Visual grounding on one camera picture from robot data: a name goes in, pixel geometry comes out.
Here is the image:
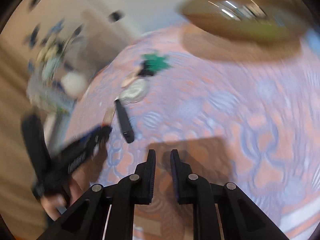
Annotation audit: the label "black rectangular lighter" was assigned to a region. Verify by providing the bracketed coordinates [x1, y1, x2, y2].
[114, 99, 135, 144]

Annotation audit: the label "clear correction tape dispenser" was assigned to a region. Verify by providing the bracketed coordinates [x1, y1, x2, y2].
[118, 78, 150, 105]

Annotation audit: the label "pink oval case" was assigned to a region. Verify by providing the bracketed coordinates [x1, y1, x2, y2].
[121, 73, 137, 88]

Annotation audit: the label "dark green plastic leaf toy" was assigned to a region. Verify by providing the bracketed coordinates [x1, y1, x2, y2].
[142, 53, 171, 73]

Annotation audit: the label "person's left hand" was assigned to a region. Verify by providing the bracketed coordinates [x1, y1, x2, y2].
[40, 178, 83, 221]

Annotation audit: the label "white ribbed vase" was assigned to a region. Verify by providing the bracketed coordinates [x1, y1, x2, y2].
[61, 72, 89, 99]

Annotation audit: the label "pink patterned tablecloth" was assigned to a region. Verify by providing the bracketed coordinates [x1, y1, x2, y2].
[66, 25, 319, 239]

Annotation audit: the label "artificial flowers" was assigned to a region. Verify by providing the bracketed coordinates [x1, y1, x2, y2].
[23, 19, 84, 86]

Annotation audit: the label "amber glass bowl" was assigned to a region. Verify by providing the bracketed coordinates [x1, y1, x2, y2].
[179, 0, 313, 44]

